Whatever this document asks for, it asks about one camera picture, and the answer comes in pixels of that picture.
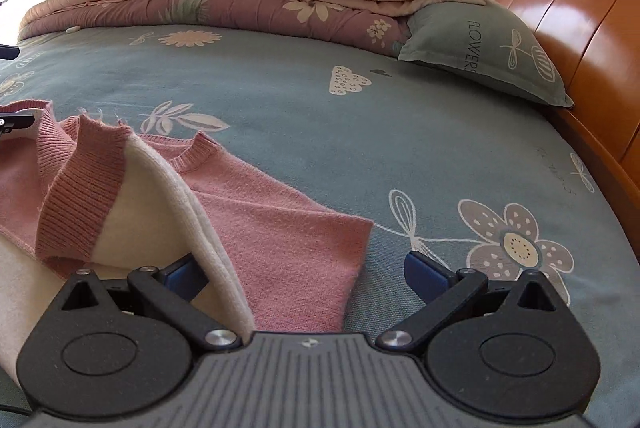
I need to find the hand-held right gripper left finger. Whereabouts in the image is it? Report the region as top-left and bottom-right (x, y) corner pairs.
(60, 252), (243, 354)

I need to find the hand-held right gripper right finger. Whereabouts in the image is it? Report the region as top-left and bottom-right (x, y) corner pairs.
(375, 251), (569, 352)

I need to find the pink and white knit sweater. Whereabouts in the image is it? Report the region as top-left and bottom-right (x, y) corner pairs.
(0, 100), (375, 390)

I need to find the green printed pillow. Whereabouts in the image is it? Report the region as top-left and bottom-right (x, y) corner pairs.
(397, 1), (575, 109)

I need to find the wooden headboard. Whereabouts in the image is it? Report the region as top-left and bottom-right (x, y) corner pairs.
(492, 0), (640, 255)

